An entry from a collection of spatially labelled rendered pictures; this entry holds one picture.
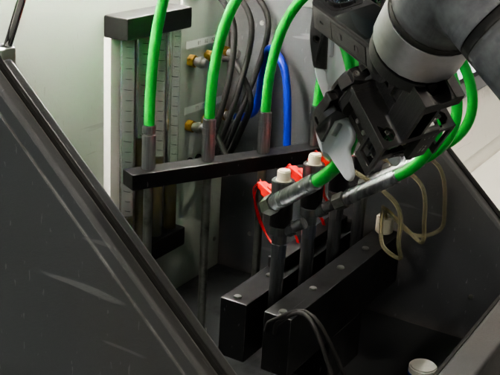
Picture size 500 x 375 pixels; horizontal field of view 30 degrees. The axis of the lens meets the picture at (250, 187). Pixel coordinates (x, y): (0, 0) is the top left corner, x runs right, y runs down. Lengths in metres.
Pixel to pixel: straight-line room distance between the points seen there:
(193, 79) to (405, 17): 0.77
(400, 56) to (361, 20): 0.10
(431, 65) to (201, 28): 0.75
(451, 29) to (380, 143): 0.15
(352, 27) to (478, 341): 0.52
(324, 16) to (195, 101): 0.63
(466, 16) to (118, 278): 0.38
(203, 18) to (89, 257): 0.65
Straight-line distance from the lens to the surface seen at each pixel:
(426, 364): 1.33
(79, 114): 1.22
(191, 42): 1.39
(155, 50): 1.17
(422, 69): 0.71
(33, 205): 0.86
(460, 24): 0.64
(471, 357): 1.15
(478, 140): 1.76
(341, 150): 0.86
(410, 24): 0.68
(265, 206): 1.01
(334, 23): 0.81
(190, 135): 1.43
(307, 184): 0.95
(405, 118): 0.76
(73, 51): 1.19
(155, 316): 0.81
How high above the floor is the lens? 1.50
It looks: 20 degrees down
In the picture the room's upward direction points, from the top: 3 degrees clockwise
